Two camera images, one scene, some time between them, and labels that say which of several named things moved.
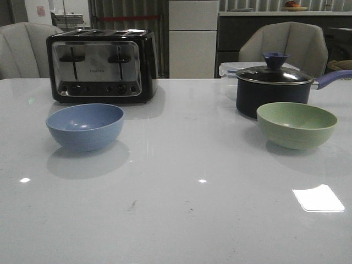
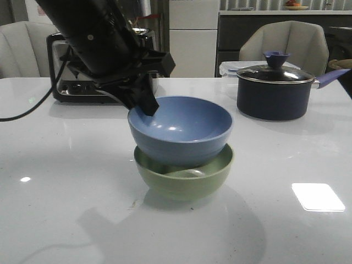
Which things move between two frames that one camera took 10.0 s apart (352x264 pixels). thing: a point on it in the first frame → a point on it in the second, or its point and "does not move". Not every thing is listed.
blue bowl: [85, 127] → [183, 131]
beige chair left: [23, 50] does not move
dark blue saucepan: [250, 97] does not move
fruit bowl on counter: [291, 6] does not move
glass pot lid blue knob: [274, 72] does not move
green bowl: [295, 126] → [187, 182]
